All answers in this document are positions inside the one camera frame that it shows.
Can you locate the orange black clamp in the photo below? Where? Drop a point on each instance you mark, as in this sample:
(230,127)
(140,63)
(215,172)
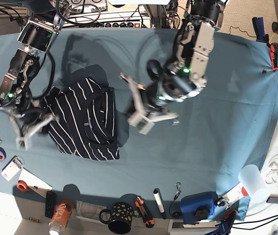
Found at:
(274,56)

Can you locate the teal table cloth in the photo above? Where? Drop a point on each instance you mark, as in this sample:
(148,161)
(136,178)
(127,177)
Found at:
(230,124)

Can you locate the black remote control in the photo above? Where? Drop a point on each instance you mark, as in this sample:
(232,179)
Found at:
(50,203)

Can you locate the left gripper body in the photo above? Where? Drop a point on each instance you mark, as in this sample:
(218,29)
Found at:
(153,102)

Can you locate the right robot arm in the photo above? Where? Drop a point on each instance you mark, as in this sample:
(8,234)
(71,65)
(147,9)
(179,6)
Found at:
(36,37)

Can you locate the navy white striped t-shirt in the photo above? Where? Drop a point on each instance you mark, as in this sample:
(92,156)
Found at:
(86,124)

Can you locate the translucent plastic cup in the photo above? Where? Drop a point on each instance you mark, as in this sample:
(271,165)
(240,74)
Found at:
(253,183)

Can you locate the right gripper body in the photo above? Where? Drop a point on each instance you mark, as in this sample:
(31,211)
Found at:
(30,116)

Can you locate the white packaged card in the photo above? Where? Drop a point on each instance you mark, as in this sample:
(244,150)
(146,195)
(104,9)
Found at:
(15,165)

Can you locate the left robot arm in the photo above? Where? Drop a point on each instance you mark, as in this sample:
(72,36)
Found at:
(182,76)

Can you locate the white paper sheet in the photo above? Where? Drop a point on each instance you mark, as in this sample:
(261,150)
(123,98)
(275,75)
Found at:
(33,181)

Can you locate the purple tape roll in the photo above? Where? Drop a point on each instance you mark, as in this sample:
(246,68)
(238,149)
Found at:
(2,154)

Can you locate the orange black utility knife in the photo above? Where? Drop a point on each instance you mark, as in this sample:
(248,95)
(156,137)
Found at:
(145,213)

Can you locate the red tape roll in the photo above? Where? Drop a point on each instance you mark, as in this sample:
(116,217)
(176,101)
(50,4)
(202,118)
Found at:
(22,186)

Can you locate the orange drink bottle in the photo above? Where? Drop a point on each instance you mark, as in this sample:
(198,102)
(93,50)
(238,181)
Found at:
(61,217)

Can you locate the white red card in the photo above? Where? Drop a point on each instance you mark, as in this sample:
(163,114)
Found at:
(232,196)

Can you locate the white black marker pen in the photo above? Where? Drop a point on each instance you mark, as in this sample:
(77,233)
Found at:
(159,203)

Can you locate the black mug with yellow leaves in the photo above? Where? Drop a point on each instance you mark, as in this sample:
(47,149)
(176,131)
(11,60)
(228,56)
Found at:
(118,219)

